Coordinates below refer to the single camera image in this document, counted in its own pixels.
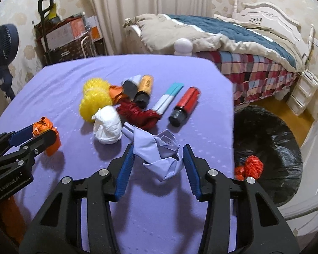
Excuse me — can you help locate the white round bedpost knob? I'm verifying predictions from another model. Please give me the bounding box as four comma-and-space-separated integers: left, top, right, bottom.
174, 38, 193, 57

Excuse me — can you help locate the white tube black cap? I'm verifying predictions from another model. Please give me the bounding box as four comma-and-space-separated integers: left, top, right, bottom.
121, 75, 142, 99

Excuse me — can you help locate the orange wrapper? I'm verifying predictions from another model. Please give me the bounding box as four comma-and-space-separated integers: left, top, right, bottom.
32, 116, 62, 156
109, 84, 128, 106

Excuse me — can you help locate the beige and blue duvet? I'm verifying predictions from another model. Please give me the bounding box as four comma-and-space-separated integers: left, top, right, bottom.
123, 13, 305, 72

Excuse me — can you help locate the orange mesh ball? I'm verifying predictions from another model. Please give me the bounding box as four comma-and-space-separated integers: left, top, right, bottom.
244, 156, 264, 182

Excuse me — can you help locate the white orange cardboard box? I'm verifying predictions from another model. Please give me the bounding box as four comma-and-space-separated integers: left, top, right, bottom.
86, 15, 107, 56

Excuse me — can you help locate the cream curtain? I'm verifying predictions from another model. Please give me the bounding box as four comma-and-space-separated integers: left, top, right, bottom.
83, 0, 212, 56

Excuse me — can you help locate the teal white red packet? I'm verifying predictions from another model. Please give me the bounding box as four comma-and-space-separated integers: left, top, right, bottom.
152, 83, 184, 115

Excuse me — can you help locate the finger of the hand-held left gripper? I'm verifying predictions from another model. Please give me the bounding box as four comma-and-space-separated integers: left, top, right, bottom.
0, 124, 35, 161
0, 129, 58, 174

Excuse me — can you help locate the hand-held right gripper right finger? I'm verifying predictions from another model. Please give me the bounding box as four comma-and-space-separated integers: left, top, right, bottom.
182, 144, 300, 254

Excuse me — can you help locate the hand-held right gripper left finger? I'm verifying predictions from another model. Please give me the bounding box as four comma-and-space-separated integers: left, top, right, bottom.
18, 143, 135, 254

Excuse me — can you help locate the red bottle black cap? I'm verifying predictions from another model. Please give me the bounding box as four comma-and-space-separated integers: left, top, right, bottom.
169, 86, 202, 127

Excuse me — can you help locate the purple paper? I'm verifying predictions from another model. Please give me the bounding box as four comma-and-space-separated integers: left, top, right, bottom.
122, 123, 184, 182

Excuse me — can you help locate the brown patterned basket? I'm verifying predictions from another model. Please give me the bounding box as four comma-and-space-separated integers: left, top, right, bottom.
45, 36, 97, 65

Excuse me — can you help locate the bin with black bag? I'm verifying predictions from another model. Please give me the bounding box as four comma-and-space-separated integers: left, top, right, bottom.
232, 104, 304, 207

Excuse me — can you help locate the white headboard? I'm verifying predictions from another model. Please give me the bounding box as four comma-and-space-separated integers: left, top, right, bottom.
233, 0, 316, 66

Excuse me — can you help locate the dark blue fan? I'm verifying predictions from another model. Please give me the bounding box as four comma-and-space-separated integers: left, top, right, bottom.
0, 24, 20, 99

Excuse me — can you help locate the white paper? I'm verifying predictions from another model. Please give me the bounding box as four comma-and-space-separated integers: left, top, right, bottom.
91, 106, 122, 145

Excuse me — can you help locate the orange bottle black cap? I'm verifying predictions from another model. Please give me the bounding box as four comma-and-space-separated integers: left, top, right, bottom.
133, 75, 154, 109

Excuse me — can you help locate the white door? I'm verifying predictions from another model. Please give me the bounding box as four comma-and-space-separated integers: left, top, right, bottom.
278, 106, 318, 223

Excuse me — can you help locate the red mesh net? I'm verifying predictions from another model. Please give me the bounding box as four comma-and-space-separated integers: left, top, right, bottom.
116, 99, 162, 131

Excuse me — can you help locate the black hand trolley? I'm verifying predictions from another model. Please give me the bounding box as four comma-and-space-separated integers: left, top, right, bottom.
38, 0, 56, 66

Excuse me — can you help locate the checkered bed sheet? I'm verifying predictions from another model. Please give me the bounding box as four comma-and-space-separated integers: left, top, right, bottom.
193, 50, 298, 106

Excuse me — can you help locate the white plastic drawer unit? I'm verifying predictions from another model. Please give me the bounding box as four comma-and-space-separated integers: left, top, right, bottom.
286, 70, 318, 115

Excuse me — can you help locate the yellow mesh sponge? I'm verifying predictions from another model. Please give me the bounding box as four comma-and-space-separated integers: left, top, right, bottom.
83, 78, 112, 98
79, 91, 113, 123

